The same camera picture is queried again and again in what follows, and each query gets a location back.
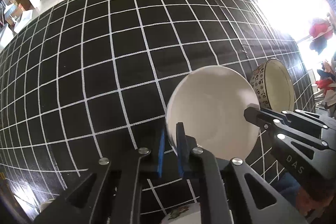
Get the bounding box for black white checked tablecloth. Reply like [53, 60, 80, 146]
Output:
[0, 0, 317, 224]

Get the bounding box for person's right hand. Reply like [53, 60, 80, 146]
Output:
[298, 187, 327, 217]

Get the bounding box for brown cardboard box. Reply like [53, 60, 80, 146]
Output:
[16, 0, 33, 13]

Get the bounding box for dark floral patterned bowl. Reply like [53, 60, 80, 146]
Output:
[248, 58, 296, 112]

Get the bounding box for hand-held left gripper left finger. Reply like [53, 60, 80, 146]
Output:
[33, 126, 166, 224]

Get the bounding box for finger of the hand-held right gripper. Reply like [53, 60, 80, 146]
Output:
[244, 106, 329, 130]
[259, 119, 330, 151]

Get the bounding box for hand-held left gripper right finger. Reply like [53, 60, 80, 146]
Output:
[176, 122, 309, 224]

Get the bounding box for white plate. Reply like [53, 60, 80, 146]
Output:
[165, 65, 261, 161]

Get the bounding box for person's blue trousers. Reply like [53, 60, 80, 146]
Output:
[273, 172, 302, 201]

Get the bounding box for cream floral print bowl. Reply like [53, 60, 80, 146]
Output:
[160, 203, 231, 224]

